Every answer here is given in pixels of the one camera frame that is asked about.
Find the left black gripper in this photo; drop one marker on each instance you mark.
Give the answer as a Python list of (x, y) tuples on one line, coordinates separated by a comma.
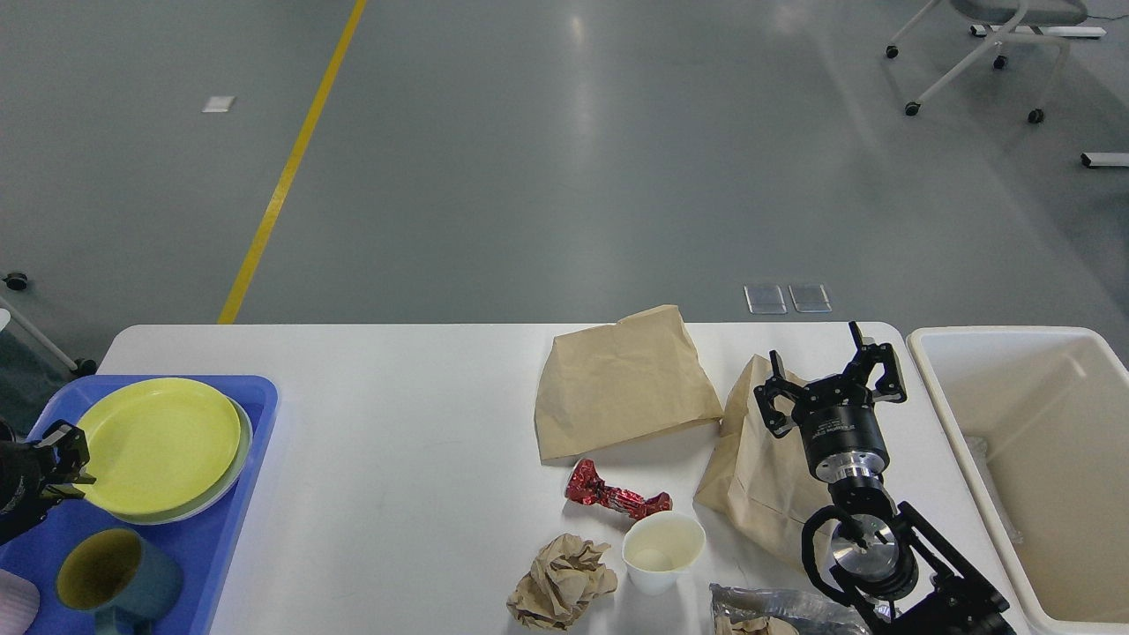
[(59, 459)]

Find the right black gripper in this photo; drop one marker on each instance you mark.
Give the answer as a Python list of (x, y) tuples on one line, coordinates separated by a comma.
[(843, 440)]

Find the yellow plastic plate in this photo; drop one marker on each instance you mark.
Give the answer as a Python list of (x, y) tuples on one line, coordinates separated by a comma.
[(157, 445)]

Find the dark teal mug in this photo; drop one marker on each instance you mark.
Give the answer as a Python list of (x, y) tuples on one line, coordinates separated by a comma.
[(122, 580)]

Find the pink mug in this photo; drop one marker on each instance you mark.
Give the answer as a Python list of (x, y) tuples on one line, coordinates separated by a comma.
[(20, 603)]

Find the large paper bag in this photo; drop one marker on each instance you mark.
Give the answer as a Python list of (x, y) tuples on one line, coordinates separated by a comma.
[(639, 377)]

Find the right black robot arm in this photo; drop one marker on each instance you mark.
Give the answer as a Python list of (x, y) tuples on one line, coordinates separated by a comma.
[(883, 559)]

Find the right clear floor plate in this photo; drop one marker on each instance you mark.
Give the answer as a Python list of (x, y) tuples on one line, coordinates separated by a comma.
[(810, 298)]

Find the clear floor plate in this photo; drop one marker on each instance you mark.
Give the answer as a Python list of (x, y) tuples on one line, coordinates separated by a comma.
[(810, 298), (765, 299)]

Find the left clear floor plate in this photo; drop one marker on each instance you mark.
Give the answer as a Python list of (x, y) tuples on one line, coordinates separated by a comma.
[(765, 299)]

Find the pale green plate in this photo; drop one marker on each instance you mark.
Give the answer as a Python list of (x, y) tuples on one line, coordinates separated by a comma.
[(214, 493)]

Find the blue plastic tray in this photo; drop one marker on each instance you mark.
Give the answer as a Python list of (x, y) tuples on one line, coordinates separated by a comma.
[(202, 545)]

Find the beige plastic bin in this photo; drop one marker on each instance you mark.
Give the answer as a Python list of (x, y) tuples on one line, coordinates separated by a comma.
[(1036, 417)]

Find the white paper cup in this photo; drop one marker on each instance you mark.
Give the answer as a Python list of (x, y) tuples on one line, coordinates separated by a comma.
[(660, 548)]

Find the clear plastic bag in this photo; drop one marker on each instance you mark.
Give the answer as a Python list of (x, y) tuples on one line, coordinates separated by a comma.
[(739, 610)]

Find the red foil wrapper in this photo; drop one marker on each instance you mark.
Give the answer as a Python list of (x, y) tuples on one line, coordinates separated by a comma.
[(586, 487)]

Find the crumpled brown paper ball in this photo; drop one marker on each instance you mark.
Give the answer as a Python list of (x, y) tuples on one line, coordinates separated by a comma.
[(565, 577)]

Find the white office chair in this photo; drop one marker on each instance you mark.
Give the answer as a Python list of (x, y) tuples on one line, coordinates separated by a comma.
[(1013, 22)]

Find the white floor rail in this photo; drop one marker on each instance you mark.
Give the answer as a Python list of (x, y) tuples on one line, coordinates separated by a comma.
[(1096, 160)]

